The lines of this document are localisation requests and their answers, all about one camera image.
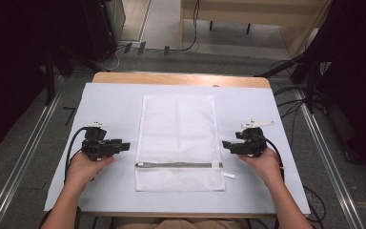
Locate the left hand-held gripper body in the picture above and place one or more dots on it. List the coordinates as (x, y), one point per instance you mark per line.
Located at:
(95, 149)

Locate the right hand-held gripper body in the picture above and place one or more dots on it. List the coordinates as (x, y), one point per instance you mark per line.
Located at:
(251, 143)

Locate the person's left hand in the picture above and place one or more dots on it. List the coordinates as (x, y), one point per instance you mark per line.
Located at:
(84, 168)

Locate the person's right hand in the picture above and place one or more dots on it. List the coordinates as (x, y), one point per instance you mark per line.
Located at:
(265, 165)

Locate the white table mat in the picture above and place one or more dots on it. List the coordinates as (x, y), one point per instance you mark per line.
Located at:
(114, 111)

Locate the white mesh laundry bag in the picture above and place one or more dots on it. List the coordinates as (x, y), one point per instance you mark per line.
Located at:
(179, 143)

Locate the wooden table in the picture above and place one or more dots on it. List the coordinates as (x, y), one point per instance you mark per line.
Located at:
(171, 78)

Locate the black metal stand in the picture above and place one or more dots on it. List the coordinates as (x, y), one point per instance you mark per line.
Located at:
(49, 73)
(301, 73)

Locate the person's beige trousers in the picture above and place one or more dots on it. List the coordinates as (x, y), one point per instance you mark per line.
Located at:
(181, 223)

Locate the black curtain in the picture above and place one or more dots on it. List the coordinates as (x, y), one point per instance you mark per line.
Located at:
(16, 63)
(355, 70)

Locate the black equipment case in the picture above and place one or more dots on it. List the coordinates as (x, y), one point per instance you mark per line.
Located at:
(101, 28)

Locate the light wooden bench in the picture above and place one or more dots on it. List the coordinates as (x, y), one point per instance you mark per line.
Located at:
(251, 12)

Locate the metal floor rail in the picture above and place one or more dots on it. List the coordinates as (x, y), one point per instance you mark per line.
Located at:
(22, 159)
(327, 159)

